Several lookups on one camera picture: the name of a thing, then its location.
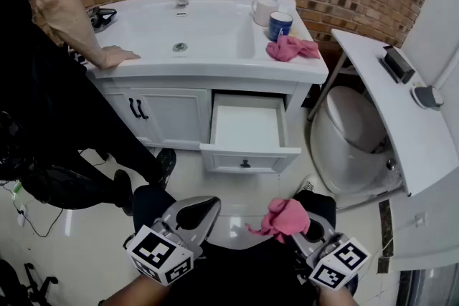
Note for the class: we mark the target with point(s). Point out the white ceramic sink top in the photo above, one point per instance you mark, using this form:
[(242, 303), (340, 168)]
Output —
[(201, 28)]

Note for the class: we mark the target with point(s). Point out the white vanity cabinet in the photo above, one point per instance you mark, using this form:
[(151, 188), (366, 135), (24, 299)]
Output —
[(172, 114)]

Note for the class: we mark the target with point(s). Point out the white drawer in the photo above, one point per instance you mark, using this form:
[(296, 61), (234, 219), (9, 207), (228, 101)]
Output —
[(247, 125)]

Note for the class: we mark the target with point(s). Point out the pink cloth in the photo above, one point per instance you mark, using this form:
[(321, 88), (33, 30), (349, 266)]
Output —
[(290, 48), (283, 216)]

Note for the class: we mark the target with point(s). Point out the person's left forearm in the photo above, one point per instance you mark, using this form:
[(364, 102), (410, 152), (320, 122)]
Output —
[(140, 292)]

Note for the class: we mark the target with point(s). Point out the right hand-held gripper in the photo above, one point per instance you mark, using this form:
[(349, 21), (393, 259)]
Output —
[(340, 261)]

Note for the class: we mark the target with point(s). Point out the black box device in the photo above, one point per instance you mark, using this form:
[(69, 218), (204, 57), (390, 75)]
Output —
[(396, 64)]

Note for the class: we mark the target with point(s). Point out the blue cup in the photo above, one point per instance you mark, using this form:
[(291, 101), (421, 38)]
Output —
[(279, 28)]

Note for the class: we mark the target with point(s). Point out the white toilet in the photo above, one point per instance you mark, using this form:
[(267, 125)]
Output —
[(340, 147)]

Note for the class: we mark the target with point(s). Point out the person's white right shoe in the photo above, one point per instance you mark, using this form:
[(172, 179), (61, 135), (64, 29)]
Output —
[(305, 184)]

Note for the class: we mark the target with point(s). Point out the grey white small holder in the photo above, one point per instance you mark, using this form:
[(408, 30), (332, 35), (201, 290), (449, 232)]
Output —
[(426, 96)]

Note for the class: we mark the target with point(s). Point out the black office chair base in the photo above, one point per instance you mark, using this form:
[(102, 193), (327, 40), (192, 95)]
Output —
[(7, 283)]

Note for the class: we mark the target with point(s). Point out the person's black trousers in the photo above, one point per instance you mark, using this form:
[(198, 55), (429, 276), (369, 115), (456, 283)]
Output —
[(233, 272)]

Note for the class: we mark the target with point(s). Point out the white mug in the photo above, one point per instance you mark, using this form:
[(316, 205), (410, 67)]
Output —
[(263, 12)]

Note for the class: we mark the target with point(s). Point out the person's right forearm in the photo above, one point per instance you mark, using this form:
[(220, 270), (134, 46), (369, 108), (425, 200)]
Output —
[(337, 297)]

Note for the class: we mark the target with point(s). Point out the chrome sink drain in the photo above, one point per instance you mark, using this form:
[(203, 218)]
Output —
[(180, 46)]

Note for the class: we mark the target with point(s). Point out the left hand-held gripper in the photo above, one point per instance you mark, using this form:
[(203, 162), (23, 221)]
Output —
[(159, 254)]

